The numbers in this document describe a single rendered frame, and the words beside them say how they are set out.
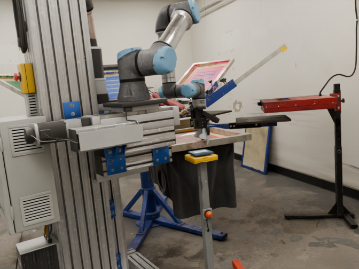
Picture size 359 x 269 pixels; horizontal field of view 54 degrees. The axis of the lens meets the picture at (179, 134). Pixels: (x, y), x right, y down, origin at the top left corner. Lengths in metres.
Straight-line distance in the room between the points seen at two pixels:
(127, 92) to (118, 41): 5.14
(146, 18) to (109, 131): 5.61
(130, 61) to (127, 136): 0.35
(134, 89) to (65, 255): 0.83
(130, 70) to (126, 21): 5.24
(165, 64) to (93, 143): 0.44
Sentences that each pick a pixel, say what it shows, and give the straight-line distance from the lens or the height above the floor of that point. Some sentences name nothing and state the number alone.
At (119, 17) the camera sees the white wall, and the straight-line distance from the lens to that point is 6.78.
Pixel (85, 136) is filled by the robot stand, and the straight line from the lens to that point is 1.35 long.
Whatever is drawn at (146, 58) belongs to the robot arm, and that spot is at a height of 1.43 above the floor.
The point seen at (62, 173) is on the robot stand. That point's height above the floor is 0.96.
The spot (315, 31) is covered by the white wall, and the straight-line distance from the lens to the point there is 4.22.
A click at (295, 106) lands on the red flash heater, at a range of 3.02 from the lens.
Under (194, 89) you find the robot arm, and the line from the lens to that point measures 1.82.
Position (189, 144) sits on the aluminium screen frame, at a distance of 1.94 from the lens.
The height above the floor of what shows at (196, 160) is 0.94.
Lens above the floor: 1.32
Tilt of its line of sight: 8 degrees down
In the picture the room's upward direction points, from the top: 5 degrees counter-clockwise
